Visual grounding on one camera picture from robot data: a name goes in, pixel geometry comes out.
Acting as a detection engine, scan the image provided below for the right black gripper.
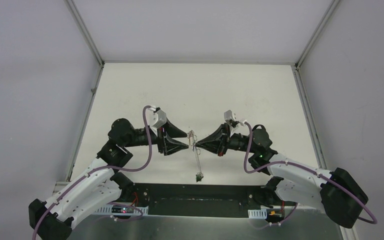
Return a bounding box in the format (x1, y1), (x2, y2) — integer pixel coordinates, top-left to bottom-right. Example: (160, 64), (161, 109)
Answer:
(195, 122), (257, 157)

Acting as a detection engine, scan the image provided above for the metal crescent keyring plate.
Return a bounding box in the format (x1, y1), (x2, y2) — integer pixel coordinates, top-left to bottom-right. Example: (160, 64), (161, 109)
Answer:
(187, 130), (203, 174)

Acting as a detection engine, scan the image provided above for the black key tag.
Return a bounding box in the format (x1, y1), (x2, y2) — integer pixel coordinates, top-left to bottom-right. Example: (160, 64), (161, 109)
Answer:
(195, 172), (204, 183)

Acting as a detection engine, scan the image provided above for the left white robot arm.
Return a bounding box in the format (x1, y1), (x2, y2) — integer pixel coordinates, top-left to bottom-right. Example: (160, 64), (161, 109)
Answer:
(28, 118), (189, 240)

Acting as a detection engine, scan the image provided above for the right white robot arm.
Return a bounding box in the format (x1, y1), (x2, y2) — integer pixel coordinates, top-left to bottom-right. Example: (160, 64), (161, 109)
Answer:
(196, 121), (369, 229)

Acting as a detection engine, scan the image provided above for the left circuit board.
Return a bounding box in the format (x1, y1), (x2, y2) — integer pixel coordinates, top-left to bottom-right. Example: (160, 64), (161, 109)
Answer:
(111, 205), (135, 214)

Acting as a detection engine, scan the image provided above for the circuit board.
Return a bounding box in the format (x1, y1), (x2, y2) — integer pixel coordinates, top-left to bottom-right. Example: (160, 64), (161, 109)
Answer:
(266, 209), (285, 224)
(111, 205), (135, 214)

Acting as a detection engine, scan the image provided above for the right circuit board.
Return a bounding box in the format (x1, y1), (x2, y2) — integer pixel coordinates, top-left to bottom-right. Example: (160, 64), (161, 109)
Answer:
(266, 209), (285, 224)

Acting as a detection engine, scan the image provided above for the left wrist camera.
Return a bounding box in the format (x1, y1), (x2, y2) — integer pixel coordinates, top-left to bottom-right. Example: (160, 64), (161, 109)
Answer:
(148, 106), (167, 136)

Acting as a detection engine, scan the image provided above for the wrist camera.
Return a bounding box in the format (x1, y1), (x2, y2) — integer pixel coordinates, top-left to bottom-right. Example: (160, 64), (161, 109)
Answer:
(223, 110), (247, 135)
(148, 106), (167, 136)

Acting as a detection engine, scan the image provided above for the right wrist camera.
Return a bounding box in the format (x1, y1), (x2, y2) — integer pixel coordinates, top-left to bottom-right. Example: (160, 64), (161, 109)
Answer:
(223, 110), (247, 135)

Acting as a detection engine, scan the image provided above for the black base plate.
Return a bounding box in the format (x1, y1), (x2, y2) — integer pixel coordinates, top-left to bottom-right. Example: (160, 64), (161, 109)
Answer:
(100, 183), (296, 219)

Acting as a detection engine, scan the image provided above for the right white cable duct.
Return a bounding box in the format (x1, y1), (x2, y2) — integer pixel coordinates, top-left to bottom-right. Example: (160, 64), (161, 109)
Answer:
(247, 208), (268, 220)

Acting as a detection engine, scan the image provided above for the white cable duct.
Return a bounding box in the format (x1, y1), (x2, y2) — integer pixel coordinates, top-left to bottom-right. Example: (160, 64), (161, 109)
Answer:
(92, 204), (149, 216)
(247, 208), (268, 220)

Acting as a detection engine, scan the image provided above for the left white cable duct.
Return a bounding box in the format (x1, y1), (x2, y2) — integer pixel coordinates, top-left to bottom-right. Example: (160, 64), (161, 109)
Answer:
(92, 204), (149, 216)

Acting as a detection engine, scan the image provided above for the aluminium frame rail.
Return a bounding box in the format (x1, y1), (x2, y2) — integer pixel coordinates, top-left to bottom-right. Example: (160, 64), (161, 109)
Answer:
(52, 180), (349, 210)

